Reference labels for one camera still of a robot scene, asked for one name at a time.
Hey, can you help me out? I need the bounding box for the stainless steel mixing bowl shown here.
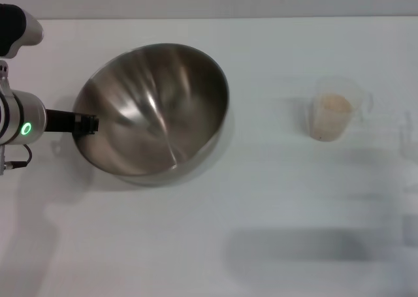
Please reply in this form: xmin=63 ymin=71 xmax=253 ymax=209
xmin=71 ymin=42 xmax=229 ymax=187

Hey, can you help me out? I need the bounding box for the left arm cable with plug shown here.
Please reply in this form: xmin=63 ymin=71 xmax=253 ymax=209
xmin=0 ymin=145 xmax=33 ymax=177

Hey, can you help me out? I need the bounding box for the clear plastic measuring cup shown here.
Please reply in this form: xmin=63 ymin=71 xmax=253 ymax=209
xmin=308 ymin=76 xmax=375 ymax=143

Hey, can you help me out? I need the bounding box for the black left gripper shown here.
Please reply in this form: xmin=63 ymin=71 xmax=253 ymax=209
xmin=44 ymin=109 xmax=100 ymax=136

